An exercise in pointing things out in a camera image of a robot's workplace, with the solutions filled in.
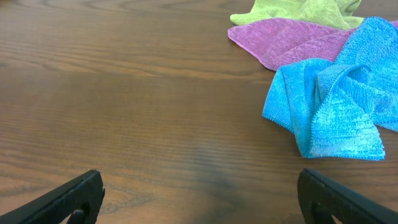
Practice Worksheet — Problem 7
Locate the blue microfiber cloth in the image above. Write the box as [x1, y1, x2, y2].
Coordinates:
[262, 17, 397, 161]

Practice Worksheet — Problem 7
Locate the lower purple microfiber cloth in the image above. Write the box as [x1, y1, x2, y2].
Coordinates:
[227, 17, 398, 72]

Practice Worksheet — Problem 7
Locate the crumpled green microfiber cloth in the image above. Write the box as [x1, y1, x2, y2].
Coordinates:
[230, 0, 364, 30]

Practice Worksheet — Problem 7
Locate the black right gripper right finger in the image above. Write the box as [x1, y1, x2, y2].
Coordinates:
[297, 169, 397, 224]

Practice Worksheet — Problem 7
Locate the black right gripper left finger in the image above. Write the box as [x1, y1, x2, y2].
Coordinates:
[1, 170, 105, 224]

